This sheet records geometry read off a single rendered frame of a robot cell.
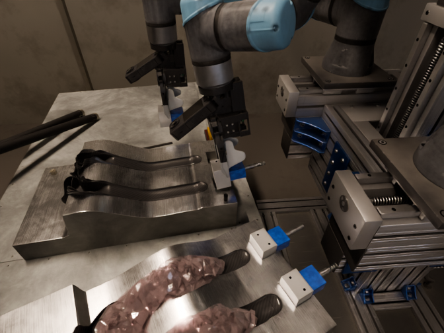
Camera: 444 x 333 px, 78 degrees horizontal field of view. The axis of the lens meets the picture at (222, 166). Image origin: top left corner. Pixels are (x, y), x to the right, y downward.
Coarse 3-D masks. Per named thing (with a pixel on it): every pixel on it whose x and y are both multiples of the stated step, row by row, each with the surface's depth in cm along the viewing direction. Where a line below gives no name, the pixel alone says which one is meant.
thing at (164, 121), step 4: (160, 104) 86; (160, 108) 84; (176, 108) 87; (180, 108) 87; (160, 112) 82; (172, 112) 85; (176, 112) 85; (180, 112) 85; (160, 116) 83; (164, 116) 84; (172, 116) 84; (176, 116) 85; (160, 120) 84; (164, 120) 84; (168, 120) 85; (172, 120) 85; (160, 124) 85; (164, 124) 85; (168, 124) 86
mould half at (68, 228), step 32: (160, 160) 77; (224, 192) 67; (32, 224) 63; (64, 224) 63; (96, 224) 60; (128, 224) 62; (160, 224) 64; (192, 224) 66; (224, 224) 69; (32, 256) 63
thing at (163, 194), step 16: (80, 160) 70; (96, 160) 68; (112, 160) 72; (128, 160) 74; (176, 160) 77; (192, 160) 77; (64, 192) 67; (80, 192) 59; (96, 192) 60; (112, 192) 63; (128, 192) 66; (144, 192) 68; (160, 192) 68; (176, 192) 68; (192, 192) 68
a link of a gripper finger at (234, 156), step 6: (228, 144) 59; (228, 150) 60; (234, 150) 60; (228, 156) 60; (234, 156) 61; (240, 156) 61; (228, 162) 61; (234, 162) 61; (222, 168) 61; (228, 168) 61; (228, 174) 63
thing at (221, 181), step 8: (216, 160) 67; (216, 168) 64; (232, 168) 65; (240, 168) 65; (248, 168) 67; (216, 176) 64; (224, 176) 65; (232, 176) 65; (240, 176) 66; (216, 184) 65; (224, 184) 66
